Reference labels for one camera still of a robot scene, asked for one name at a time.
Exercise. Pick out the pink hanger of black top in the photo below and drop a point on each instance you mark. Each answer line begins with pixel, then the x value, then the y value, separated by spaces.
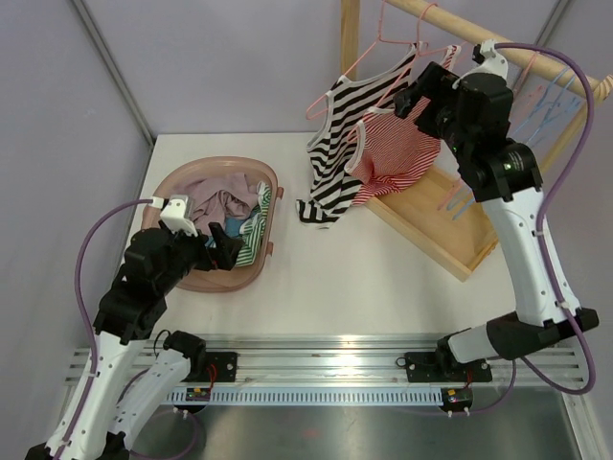
pixel 350 54

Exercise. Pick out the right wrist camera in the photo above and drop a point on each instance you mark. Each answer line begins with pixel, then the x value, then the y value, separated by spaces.
pixel 488 61

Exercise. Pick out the black white striped tank top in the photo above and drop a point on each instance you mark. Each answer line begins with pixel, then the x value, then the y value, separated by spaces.
pixel 329 150

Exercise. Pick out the mauve tank top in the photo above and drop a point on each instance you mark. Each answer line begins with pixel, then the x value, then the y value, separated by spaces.
pixel 216 198

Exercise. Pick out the pink plastic basin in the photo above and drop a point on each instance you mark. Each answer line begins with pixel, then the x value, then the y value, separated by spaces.
pixel 256 171

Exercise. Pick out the red striped tank top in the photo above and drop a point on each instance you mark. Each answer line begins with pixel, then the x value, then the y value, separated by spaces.
pixel 391 154

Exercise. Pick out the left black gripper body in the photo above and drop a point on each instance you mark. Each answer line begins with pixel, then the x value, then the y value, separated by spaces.
pixel 189 252

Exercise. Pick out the blue hanger of green top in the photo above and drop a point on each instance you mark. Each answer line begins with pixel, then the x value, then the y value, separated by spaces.
pixel 565 96

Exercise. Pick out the pink hanger of red top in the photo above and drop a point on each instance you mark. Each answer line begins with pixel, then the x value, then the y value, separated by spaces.
pixel 426 19

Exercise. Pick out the green striped tank top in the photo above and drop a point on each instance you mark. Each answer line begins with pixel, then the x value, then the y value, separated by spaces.
pixel 254 227

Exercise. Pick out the wooden clothes rack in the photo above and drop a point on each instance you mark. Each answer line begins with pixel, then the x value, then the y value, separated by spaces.
pixel 460 245

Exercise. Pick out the pink hanger of mauve top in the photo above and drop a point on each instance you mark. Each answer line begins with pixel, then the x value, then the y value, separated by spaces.
pixel 458 183

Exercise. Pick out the aluminium rail frame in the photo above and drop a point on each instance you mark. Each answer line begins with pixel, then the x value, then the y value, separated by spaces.
pixel 298 324

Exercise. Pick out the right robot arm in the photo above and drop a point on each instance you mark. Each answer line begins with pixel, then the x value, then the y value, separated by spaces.
pixel 471 116

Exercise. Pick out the white slotted cable duct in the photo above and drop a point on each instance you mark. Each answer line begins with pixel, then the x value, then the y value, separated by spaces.
pixel 306 396

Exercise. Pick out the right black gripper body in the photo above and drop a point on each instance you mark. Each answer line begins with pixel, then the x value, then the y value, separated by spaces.
pixel 438 118

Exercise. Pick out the teal tank top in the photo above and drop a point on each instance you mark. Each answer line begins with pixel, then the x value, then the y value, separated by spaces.
pixel 234 225

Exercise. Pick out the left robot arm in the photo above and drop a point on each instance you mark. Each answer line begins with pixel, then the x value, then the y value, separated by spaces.
pixel 104 419

